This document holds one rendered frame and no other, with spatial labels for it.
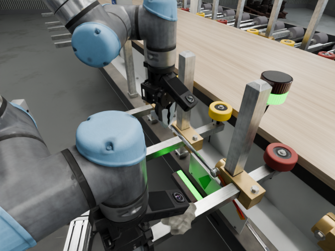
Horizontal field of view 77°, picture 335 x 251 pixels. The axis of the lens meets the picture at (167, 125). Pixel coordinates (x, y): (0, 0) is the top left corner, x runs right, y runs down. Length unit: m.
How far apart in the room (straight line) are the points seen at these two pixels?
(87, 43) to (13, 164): 0.22
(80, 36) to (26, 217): 0.28
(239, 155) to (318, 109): 0.45
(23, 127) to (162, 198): 0.25
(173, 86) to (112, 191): 0.37
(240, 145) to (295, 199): 0.35
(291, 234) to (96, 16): 0.82
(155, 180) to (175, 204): 1.23
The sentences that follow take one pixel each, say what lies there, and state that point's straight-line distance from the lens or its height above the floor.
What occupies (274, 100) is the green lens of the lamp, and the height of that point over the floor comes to 1.10.
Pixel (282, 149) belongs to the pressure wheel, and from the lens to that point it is 0.67.
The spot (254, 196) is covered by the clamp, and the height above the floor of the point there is 0.87.
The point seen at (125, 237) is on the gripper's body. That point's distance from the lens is 0.40.
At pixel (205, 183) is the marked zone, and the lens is 0.72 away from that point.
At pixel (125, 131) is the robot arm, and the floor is 1.18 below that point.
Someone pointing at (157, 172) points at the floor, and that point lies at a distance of 1.68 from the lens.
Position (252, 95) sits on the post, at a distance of 0.44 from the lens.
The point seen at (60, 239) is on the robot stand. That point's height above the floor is 0.21.
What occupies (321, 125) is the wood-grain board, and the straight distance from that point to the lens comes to 0.83.
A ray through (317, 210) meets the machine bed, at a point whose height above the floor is 0.75.
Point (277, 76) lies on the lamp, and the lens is 0.48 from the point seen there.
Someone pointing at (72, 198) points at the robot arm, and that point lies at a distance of 0.24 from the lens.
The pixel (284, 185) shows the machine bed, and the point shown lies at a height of 0.73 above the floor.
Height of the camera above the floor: 1.32
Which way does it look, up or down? 39 degrees down
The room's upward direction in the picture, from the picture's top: straight up
